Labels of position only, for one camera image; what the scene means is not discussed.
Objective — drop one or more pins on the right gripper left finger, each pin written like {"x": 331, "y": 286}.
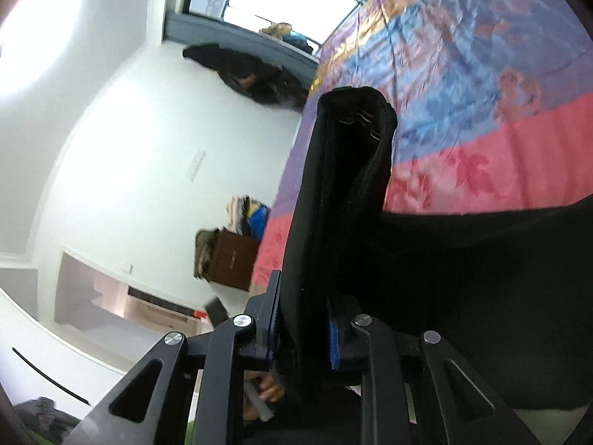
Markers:
{"x": 184, "y": 379}

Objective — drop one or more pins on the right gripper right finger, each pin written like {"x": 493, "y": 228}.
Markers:
{"x": 419, "y": 389}

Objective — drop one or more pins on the black pants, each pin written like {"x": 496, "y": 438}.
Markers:
{"x": 511, "y": 291}

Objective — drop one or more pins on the person left hand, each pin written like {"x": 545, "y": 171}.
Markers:
{"x": 260, "y": 390}

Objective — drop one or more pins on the brown wooden cabinet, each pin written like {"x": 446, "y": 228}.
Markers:
{"x": 232, "y": 260}

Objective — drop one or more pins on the olive bag on cabinet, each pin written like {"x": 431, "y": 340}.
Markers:
{"x": 204, "y": 247}

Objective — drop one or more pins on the pile of colourful clothes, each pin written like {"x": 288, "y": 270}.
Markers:
{"x": 246, "y": 216}

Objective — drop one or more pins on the colourful satin quilt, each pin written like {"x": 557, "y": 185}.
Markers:
{"x": 494, "y": 106}

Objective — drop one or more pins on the clothes on balcony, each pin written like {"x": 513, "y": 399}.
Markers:
{"x": 284, "y": 32}

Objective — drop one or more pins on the white wall switch plate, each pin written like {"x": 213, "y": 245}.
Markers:
{"x": 195, "y": 165}

